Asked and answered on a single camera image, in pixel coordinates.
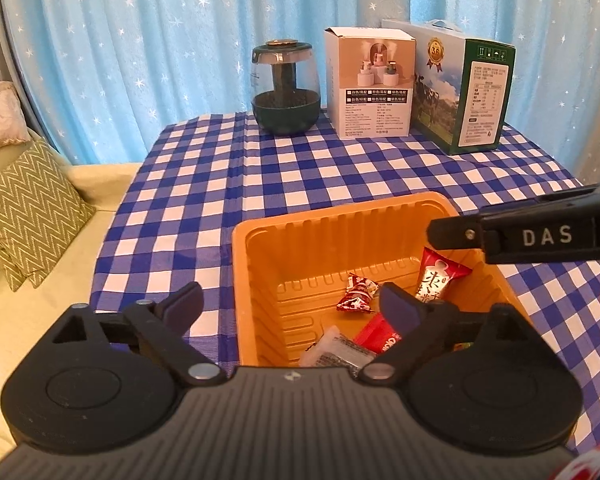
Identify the blue white checkered tablecloth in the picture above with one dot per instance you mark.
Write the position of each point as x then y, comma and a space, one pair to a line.
190, 200

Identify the red snack packet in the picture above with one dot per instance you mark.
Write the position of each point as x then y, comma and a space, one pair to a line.
379, 335

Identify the white product box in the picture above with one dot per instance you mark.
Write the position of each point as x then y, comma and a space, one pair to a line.
369, 110

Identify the blue star curtain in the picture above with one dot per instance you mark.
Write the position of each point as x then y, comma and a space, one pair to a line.
130, 60

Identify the clear dark snack bar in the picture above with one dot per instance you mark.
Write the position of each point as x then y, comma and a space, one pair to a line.
337, 350

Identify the dark red white candy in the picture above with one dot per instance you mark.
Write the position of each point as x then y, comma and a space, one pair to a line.
357, 294

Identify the green milk carton box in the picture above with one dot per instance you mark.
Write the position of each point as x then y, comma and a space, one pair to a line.
479, 105

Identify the orange plastic tray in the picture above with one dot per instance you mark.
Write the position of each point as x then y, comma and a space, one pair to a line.
305, 240

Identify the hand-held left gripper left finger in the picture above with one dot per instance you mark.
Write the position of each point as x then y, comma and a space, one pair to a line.
182, 306

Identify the red white printed clothing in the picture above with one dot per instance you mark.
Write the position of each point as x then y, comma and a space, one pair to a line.
589, 465

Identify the white quilted pillow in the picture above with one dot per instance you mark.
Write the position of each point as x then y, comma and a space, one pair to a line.
0, 115

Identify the dark green glass humidifier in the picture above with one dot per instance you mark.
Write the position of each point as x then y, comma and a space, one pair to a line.
285, 110

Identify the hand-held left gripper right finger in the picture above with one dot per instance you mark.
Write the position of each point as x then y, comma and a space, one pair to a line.
397, 310

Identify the pale yellow sofa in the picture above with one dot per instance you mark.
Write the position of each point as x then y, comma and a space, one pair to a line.
55, 280

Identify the green zigzag cushion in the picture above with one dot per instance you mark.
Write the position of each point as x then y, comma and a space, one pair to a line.
10, 270
30, 205

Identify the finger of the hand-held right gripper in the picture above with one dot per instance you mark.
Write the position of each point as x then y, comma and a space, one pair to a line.
454, 232

